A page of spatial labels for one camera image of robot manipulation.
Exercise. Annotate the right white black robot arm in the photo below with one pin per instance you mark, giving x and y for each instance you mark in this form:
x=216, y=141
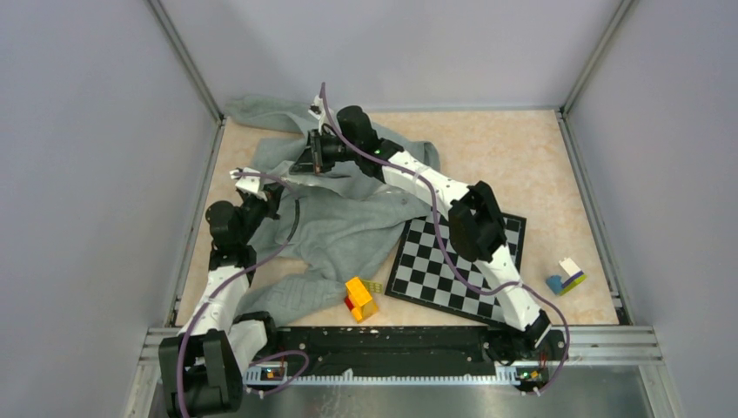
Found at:
x=468, y=223

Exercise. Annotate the grey zip jacket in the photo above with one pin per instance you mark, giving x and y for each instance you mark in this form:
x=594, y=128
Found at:
x=341, y=225

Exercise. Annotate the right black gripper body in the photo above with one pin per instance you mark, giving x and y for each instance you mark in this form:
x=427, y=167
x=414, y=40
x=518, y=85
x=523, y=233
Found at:
x=325, y=152

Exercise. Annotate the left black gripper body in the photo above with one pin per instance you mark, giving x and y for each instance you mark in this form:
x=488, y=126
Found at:
x=253, y=212

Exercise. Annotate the yellow red toy block stack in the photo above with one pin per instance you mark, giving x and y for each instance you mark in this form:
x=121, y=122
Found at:
x=359, y=298

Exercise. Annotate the blue white green toy blocks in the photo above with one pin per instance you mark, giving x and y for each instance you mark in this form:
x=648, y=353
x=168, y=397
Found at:
x=570, y=276

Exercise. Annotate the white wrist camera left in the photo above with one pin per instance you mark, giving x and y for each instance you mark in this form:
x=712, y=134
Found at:
x=249, y=181

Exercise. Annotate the aluminium front frame rail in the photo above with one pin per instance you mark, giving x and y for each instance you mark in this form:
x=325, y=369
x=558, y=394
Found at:
x=588, y=371

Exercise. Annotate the black white checkerboard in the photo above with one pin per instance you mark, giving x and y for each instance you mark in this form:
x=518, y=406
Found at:
x=421, y=276

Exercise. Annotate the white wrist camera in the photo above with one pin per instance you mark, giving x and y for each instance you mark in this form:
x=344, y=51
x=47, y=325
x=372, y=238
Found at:
x=249, y=181
x=317, y=109

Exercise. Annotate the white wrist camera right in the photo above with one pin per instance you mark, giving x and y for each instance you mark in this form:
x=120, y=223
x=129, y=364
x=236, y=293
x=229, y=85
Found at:
x=317, y=109

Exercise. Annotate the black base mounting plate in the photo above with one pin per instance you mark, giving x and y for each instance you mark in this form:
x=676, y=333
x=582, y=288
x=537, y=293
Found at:
x=406, y=351

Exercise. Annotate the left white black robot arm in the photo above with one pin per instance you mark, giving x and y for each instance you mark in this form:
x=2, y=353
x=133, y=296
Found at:
x=219, y=288

